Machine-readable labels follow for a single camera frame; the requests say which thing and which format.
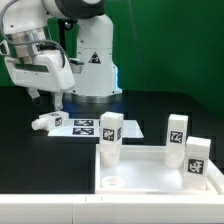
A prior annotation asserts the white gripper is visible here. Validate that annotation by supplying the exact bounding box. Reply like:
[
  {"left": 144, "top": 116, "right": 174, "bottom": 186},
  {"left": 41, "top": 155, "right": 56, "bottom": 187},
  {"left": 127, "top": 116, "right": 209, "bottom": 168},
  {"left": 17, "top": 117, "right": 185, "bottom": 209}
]
[{"left": 4, "top": 51, "right": 75, "bottom": 111}]

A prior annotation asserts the white square tabletop tray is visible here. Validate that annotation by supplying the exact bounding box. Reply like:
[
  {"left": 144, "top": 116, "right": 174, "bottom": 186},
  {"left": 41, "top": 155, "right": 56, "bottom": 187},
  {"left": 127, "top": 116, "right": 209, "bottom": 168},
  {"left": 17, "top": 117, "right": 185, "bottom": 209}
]
[{"left": 95, "top": 145, "right": 224, "bottom": 196}]

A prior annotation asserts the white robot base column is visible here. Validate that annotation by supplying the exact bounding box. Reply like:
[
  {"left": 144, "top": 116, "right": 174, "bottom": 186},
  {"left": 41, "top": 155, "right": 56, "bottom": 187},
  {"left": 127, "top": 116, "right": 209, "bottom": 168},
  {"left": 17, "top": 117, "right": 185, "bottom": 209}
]
[{"left": 65, "top": 14, "right": 122, "bottom": 103}]

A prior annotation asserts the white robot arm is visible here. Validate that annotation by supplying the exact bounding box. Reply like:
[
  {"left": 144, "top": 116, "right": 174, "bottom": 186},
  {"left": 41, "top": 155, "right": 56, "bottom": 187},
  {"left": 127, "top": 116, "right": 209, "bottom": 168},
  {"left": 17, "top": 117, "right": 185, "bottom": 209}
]
[{"left": 0, "top": 0, "right": 105, "bottom": 110}]

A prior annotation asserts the white sheet with tags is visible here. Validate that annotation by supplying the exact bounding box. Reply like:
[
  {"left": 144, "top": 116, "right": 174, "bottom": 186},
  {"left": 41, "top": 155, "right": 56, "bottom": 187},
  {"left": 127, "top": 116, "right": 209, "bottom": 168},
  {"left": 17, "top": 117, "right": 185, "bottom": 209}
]
[{"left": 48, "top": 119, "right": 143, "bottom": 138}]

